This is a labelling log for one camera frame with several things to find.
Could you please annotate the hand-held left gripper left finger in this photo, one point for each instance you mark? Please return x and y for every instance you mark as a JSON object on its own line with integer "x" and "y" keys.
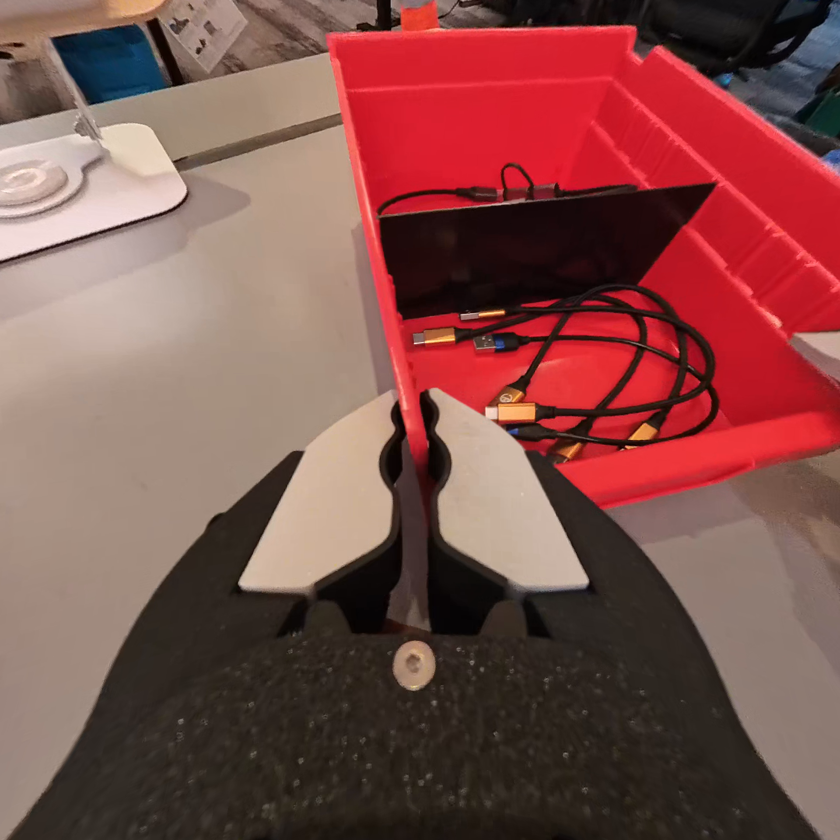
{"x": 321, "y": 518}

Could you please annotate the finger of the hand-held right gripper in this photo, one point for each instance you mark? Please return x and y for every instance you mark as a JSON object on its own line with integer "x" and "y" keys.
{"x": 823, "y": 348}

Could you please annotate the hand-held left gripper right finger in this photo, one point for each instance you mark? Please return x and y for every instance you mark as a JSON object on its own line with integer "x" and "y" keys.
{"x": 499, "y": 518}

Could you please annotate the red plastic bin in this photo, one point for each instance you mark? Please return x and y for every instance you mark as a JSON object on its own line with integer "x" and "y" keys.
{"x": 472, "y": 118}

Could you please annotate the green bin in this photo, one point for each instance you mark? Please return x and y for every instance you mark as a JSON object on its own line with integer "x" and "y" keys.
{"x": 823, "y": 115}

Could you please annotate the black divider of red bin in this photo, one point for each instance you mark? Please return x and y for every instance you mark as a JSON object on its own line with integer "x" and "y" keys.
{"x": 525, "y": 249}

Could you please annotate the black office chair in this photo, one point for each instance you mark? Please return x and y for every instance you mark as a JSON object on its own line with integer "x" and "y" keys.
{"x": 722, "y": 33}

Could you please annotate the clear round disc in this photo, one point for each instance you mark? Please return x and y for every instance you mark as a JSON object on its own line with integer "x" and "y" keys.
{"x": 29, "y": 187}

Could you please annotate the blue box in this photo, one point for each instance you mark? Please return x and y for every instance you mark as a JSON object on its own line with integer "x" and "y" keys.
{"x": 108, "y": 65}

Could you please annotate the white printed sheet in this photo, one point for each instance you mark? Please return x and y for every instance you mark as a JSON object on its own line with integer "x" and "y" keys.
{"x": 203, "y": 29}

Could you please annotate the orange traffic cone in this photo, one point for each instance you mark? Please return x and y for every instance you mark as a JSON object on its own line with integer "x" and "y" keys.
{"x": 418, "y": 14}

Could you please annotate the white stand base with post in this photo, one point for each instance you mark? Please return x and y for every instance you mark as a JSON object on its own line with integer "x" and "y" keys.
{"x": 131, "y": 177}

